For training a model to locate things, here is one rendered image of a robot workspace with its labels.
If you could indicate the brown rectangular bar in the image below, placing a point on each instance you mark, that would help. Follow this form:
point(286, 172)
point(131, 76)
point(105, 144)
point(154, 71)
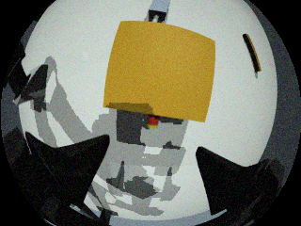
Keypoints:
point(252, 50)

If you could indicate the red cylinder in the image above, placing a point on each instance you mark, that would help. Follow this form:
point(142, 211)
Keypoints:
point(152, 121)

